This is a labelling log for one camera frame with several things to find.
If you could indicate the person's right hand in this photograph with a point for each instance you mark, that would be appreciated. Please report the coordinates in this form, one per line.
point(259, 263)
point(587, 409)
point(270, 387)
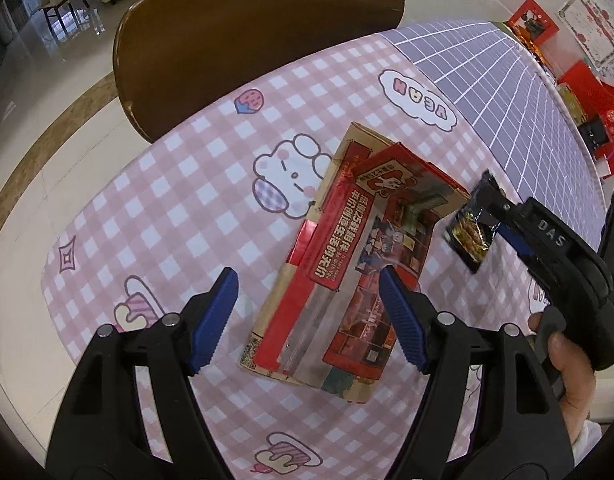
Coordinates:
point(579, 382)

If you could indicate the red printed paper package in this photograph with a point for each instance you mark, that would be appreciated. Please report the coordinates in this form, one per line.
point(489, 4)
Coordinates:
point(323, 325)

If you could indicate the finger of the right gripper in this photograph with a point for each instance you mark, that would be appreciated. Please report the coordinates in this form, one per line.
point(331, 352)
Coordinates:
point(515, 240)

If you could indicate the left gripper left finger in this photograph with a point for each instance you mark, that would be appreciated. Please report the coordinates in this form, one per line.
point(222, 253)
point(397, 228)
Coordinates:
point(99, 432)

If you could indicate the pink checkered tablecloth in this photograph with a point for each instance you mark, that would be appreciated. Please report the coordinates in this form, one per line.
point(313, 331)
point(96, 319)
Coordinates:
point(202, 198)

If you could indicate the red gift bag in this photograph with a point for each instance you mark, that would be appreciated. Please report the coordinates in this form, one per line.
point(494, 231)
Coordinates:
point(590, 102)

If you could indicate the red photo frame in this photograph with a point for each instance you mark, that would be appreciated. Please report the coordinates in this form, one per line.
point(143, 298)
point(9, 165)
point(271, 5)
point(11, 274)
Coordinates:
point(532, 23)

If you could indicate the brown wooden dining chair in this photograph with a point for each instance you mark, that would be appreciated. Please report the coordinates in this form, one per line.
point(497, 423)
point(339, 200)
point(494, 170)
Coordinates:
point(172, 58)

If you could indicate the dark snack wrapper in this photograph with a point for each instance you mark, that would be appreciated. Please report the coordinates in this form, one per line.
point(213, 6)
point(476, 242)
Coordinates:
point(471, 230)

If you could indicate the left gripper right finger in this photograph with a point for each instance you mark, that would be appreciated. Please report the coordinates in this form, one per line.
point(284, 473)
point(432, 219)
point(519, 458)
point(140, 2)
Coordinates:
point(519, 431)

